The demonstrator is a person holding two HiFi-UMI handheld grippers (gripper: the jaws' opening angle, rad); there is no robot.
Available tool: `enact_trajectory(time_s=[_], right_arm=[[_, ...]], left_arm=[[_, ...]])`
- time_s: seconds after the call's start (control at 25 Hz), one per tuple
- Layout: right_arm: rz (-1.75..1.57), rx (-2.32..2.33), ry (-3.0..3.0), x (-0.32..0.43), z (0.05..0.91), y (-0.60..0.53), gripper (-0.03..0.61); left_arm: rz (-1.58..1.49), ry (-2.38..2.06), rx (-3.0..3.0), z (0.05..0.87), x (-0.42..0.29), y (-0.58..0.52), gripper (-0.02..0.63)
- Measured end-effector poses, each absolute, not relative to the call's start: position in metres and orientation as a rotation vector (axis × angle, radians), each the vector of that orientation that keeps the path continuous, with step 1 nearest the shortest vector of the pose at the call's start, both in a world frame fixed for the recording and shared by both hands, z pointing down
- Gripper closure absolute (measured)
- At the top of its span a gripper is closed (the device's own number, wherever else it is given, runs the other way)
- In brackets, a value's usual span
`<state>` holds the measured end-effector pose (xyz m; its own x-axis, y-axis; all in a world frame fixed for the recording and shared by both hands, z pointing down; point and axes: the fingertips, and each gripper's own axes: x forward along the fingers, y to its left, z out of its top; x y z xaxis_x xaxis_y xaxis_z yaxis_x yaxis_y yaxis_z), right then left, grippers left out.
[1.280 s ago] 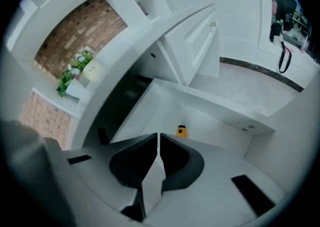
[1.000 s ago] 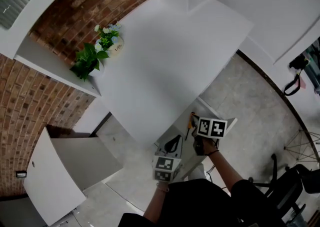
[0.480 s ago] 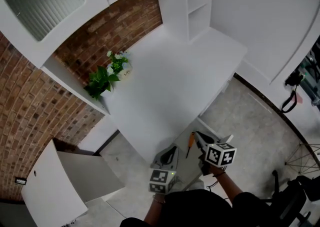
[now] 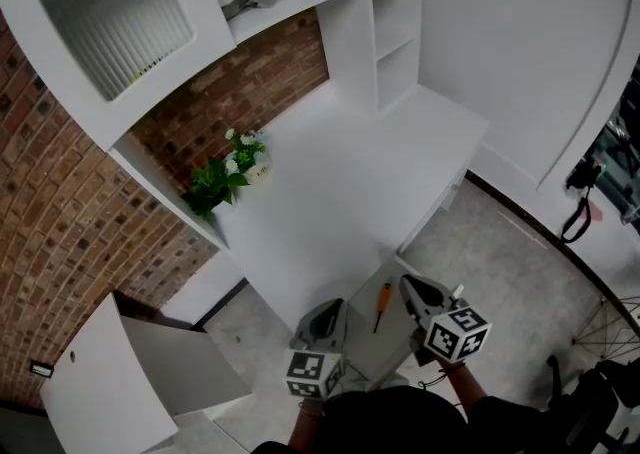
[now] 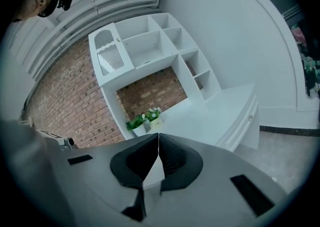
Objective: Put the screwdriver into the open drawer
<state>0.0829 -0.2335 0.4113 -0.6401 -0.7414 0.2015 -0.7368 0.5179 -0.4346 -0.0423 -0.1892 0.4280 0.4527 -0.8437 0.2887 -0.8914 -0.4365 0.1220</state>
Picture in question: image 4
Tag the black wall socket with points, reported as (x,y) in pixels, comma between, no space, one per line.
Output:
(41,368)

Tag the person's light trouser leg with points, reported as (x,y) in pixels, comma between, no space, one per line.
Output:
(392,383)

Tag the person's right forearm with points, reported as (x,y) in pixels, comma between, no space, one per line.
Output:
(462,392)

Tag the dark framed window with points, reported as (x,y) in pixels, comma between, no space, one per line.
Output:
(625,167)

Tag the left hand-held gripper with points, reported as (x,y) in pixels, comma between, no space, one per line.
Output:
(312,374)

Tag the red tag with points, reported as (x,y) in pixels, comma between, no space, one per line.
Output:
(597,213)

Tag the white low cabinet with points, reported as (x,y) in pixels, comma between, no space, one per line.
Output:
(100,392)

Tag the white desk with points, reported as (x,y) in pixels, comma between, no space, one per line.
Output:
(325,192)

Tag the ribbed glass cabinet door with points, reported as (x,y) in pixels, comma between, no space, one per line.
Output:
(115,17)

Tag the person's left forearm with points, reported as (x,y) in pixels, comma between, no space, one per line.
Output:
(305,432)

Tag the black wrist band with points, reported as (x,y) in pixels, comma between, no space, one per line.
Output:
(452,368)

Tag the white flowers in white pot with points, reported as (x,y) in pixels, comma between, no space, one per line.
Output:
(250,164)

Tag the person's black top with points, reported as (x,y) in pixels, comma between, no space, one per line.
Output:
(390,422)

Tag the black office chair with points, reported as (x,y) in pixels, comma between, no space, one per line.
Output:
(595,407)

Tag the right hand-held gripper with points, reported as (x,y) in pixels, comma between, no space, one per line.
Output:
(457,334)

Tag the green leafy potted plant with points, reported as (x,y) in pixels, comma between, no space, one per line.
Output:
(210,187)

